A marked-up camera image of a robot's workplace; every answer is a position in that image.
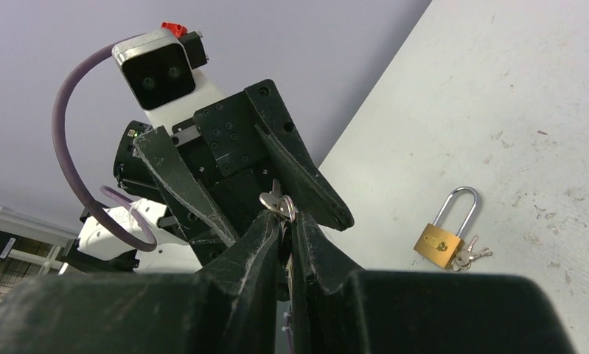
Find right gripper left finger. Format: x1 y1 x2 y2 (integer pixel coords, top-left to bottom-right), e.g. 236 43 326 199
191 210 280 353

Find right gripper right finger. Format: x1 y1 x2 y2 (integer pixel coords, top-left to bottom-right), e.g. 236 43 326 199
292 212 361 353

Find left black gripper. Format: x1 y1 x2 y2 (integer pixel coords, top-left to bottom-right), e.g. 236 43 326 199
133 79 355 266

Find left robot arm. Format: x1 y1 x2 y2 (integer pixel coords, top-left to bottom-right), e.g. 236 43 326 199
66 80 355 273

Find brass padlock long shackle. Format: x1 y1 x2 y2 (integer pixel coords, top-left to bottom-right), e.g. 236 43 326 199
413 186 481 269

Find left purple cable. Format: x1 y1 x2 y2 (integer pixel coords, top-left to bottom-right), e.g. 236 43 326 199
51 34 158 253

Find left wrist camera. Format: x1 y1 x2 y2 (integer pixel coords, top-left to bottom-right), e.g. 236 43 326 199
111 22 225 133

